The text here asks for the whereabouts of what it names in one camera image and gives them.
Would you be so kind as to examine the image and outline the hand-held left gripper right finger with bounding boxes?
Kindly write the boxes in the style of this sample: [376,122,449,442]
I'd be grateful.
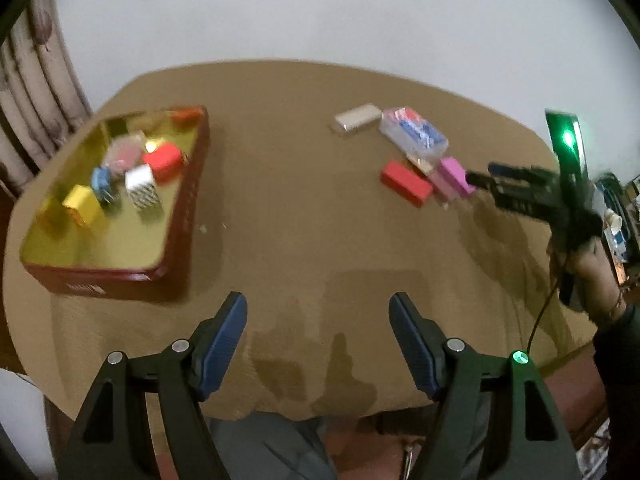
[389,291,583,480]

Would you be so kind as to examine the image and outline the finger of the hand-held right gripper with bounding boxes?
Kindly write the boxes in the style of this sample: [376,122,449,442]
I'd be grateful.
[466,171,558,221]
[487,162,556,183]

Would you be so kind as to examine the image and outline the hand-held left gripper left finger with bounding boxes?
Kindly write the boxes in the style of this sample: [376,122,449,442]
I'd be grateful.
[57,291,248,480]

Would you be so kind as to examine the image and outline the red tin tray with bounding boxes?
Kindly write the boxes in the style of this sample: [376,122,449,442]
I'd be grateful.
[19,105,211,303]

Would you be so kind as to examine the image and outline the person's right forearm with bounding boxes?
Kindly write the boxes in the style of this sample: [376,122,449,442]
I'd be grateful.
[591,302,640,480]

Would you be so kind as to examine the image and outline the person's right hand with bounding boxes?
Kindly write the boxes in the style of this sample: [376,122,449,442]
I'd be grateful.
[570,241,627,322]

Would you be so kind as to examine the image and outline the blue and white carton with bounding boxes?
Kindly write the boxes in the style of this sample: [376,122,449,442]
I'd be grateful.
[601,209,635,267]

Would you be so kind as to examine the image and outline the small gold box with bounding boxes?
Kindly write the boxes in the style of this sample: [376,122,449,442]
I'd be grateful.
[407,152,441,177]

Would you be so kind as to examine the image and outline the long red box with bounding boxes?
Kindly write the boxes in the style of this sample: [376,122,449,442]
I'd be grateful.
[380,159,434,207]

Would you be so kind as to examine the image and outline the clear plastic card case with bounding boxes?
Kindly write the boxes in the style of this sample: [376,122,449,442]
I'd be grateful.
[378,106,450,157]

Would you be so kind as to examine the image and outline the person's grey pants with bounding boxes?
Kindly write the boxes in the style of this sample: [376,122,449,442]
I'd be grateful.
[206,400,501,480]

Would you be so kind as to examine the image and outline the brown tablecloth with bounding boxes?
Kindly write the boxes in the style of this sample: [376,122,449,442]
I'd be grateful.
[2,60,601,422]

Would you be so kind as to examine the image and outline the silver flat box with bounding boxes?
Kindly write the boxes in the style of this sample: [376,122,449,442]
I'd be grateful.
[333,103,384,134]

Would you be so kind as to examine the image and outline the silver checkered box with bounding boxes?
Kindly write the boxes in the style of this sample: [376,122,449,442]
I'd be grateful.
[124,164,161,211]

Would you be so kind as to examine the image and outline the yellow box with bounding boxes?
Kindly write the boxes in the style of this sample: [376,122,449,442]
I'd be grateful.
[62,184,106,227]

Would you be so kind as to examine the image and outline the small blue box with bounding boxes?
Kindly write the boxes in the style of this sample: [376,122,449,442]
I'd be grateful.
[90,165,119,204]

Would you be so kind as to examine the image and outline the patterned beige curtain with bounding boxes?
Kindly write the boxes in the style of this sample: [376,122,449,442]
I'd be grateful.
[0,0,94,197]

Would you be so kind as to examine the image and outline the black cable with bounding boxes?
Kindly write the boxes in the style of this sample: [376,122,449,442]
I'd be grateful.
[517,252,572,357]

